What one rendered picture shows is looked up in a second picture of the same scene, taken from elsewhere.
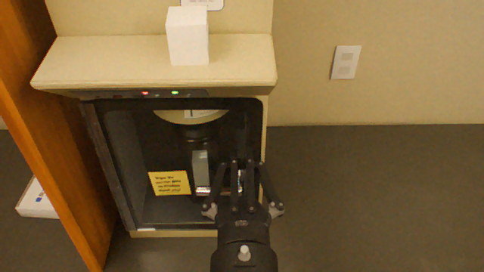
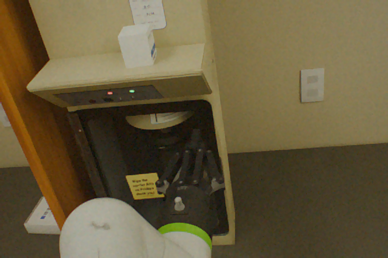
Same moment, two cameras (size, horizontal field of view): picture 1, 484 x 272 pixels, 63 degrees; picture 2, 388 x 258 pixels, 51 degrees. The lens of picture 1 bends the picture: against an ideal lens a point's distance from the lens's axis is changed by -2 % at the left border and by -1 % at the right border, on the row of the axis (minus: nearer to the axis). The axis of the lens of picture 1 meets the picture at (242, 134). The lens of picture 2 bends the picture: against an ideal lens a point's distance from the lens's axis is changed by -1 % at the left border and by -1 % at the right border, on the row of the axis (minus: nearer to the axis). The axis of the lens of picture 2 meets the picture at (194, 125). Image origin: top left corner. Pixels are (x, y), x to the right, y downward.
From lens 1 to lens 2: 25 cm
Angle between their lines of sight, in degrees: 15
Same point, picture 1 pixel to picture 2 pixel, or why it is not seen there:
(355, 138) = (333, 157)
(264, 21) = (199, 33)
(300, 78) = (273, 104)
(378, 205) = (353, 215)
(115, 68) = (85, 73)
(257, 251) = (191, 205)
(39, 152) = (36, 150)
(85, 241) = not seen: hidden behind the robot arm
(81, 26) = (65, 50)
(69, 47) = (56, 65)
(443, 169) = not seen: outside the picture
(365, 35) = (326, 58)
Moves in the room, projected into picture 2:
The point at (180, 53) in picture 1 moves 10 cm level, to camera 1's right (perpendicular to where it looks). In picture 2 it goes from (131, 57) to (187, 52)
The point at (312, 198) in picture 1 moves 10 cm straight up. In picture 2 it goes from (287, 211) to (287, 184)
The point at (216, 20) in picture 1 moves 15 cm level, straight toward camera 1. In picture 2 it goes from (162, 36) to (153, 70)
